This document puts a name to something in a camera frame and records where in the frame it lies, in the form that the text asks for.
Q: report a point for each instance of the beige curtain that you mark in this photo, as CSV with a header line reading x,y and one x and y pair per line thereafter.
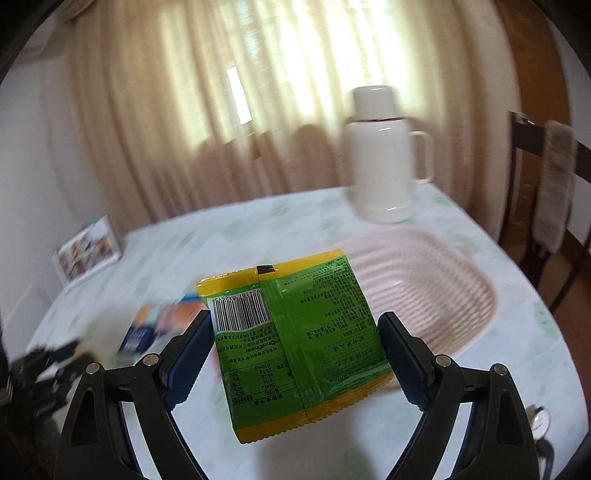
x,y
184,105

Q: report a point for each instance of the pink smiley biscuit pack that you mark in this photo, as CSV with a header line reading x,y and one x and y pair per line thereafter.
x,y
174,319

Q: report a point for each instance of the wooden door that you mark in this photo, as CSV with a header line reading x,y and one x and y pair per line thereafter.
x,y
543,96

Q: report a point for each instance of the grey fuzzy chair cover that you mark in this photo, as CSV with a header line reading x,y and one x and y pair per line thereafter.
x,y
556,185

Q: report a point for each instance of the cream thermos jug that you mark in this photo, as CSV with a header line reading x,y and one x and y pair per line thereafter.
x,y
386,157

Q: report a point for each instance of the photo collage calendar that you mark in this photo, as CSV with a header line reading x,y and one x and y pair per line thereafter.
x,y
87,253

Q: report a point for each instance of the dark wooden chair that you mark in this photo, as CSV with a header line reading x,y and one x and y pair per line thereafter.
x,y
528,137

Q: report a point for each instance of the blue soda cracker pack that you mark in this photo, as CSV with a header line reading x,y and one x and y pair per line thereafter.
x,y
146,327

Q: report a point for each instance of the green yellow snack bag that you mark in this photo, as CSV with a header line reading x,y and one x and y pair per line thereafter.
x,y
295,341

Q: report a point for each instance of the pink plastic basket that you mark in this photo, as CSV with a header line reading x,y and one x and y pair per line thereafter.
x,y
435,287

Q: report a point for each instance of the wrist watch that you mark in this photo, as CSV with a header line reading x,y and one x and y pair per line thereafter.
x,y
539,419

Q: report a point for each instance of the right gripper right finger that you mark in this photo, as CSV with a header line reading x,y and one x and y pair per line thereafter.
x,y
498,442

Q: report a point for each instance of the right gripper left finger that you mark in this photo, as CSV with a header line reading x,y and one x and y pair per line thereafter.
x,y
95,443

